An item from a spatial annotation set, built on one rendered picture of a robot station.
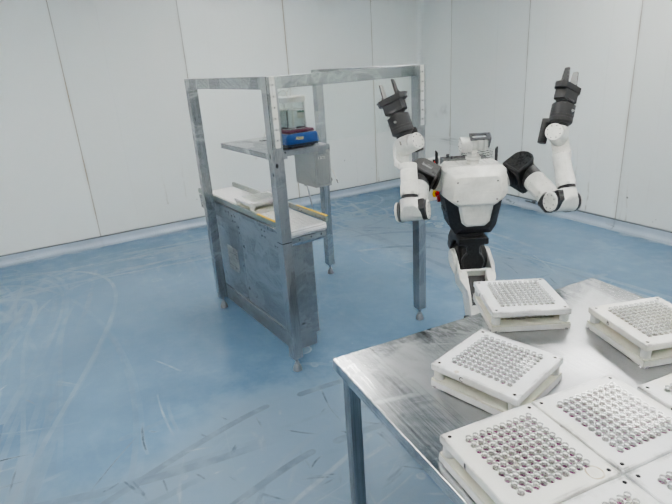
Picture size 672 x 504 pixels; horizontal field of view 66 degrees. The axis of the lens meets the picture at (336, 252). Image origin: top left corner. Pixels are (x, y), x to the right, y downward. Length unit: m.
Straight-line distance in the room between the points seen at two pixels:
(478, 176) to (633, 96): 3.38
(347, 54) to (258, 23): 1.19
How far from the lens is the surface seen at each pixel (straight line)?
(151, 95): 5.96
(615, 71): 5.56
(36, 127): 5.87
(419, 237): 3.36
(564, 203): 2.16
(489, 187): 2.25
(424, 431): 1.32
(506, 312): 1.71
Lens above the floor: 1.69
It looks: 20 degrees down
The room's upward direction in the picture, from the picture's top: 4 degrees counter-clockwise
